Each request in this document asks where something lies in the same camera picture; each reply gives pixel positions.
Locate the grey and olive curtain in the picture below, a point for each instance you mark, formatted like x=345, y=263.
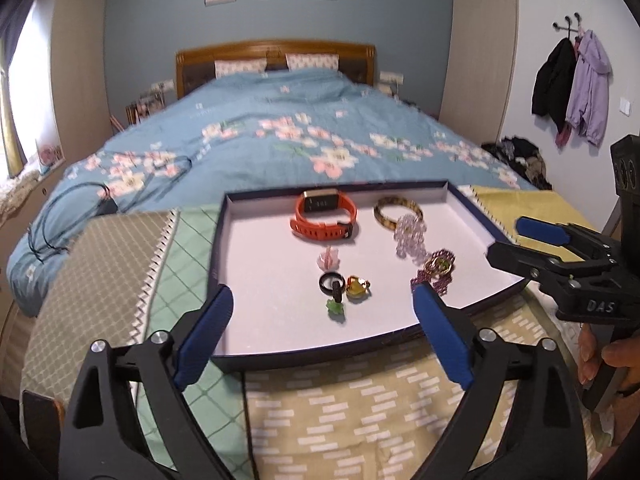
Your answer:
x=10, y=110

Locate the blue floral duvet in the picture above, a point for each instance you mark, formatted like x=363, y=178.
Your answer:
x=300, y=105

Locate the black wall coat rack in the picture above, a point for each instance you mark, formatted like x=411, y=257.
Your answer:
x=570, y=25

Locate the wooden headboard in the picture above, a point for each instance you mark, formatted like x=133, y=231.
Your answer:
x=192, y=65

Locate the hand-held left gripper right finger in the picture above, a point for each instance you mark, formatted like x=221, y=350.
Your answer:
x=442, y=330

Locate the amber bangle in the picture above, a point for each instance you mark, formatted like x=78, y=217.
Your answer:
x=382, y=220

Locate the patchwork printed cloth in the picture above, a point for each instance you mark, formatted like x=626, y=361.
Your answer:
x=350, y=420

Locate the crumpled white blanket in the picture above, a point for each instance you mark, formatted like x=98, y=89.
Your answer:
x=17, y=195

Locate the beige wardrobe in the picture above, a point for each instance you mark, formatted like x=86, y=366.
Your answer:
x=80, y=60
x=480, y=50

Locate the dark pile of clothes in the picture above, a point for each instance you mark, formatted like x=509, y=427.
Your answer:
x=520, y=157

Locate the small pink fan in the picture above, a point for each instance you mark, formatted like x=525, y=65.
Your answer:
x=50, y=155

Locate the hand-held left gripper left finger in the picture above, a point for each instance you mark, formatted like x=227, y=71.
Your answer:
x=205, y=330

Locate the orange smartwatch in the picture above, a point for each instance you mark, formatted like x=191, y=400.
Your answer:
x=310, y=227

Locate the black jacket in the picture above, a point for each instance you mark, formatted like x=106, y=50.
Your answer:
x=550, y=80

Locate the bedside table with bottles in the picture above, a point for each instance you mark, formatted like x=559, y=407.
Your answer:
x=145, y=107

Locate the white wall socket strip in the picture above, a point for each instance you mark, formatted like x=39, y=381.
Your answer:
x=162, y=84
x=391, y=77

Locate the purple jacket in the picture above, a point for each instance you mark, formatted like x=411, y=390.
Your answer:
x=590, y=90

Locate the person's right hand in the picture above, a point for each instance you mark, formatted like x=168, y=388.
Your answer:
x=625, y=360

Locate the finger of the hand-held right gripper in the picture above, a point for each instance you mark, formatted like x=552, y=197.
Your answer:
x=525, y=262
x=542, y=230

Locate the black charger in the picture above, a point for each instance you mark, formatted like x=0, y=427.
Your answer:
x=108, y=206

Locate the dotted white pillow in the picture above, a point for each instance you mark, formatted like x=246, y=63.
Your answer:
x=240, y=67
x=312, y=62

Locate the dark blue shallow box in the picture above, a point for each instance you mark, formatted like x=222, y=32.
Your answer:
x=280, y=310

